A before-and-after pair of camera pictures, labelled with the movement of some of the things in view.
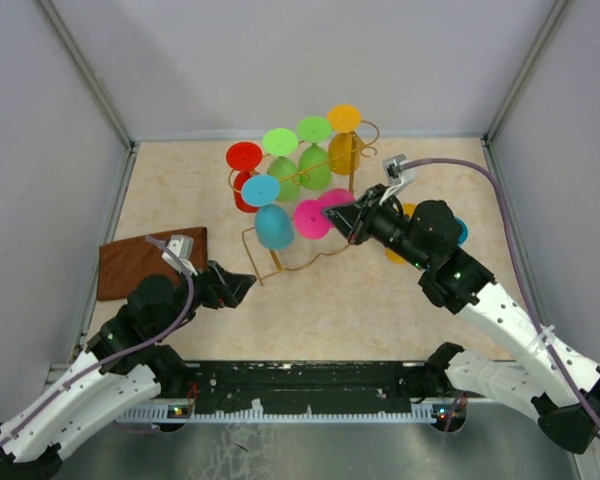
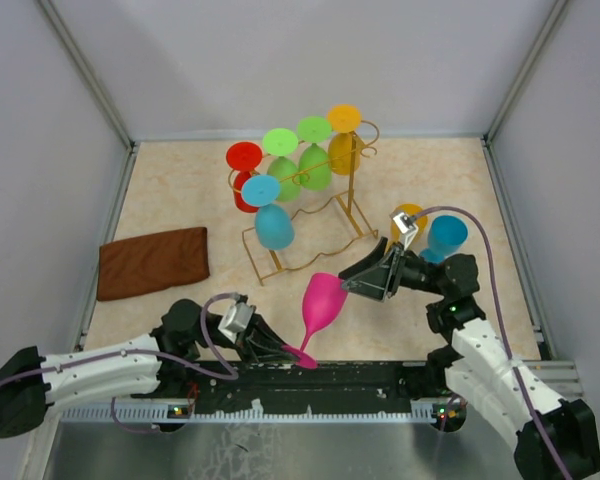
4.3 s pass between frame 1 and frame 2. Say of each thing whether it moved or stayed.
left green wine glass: stayed
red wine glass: stayed
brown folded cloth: stayed
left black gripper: moved
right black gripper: moved
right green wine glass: stayed
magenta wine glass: moved
